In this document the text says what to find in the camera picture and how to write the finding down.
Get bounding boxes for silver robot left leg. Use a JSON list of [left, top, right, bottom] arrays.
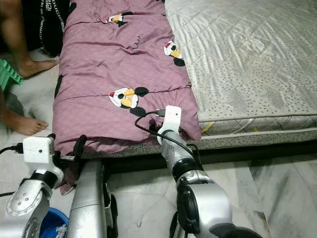
[[68, 159, 118, 238]]

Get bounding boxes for newspaper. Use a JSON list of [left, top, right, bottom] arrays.
[[52, 224, 69, 238]]

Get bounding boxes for purple penguin print quilt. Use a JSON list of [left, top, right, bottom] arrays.
[[52, 0, 202, 196]]

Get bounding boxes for dark bed frame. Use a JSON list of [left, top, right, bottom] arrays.
[[106, 141, 317, 172]]

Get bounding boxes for person's bare leg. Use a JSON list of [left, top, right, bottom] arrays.
[[0, 0, 58, 77], [0, 92, 50, 135]]

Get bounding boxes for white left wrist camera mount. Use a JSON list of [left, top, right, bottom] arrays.
[[23, 136, 62, 174]]

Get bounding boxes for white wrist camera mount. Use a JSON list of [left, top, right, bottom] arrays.
[[23, 136, 62, 174], [157, 105, 183, 145]]

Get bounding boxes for white quilted mattress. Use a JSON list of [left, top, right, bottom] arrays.
[[82, 0, 317, 159]]

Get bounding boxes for green plastic stool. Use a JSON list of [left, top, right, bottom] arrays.
[[0, 59, 24, 92]]

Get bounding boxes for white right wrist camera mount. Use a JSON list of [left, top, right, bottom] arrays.
[[157, 105, 183, 145]]

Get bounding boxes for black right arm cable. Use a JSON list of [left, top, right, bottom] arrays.
[[134, 108, 201, 164]]

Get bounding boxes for blue plastic bucket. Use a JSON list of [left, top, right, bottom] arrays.
[[37, 207, 70, 238]]

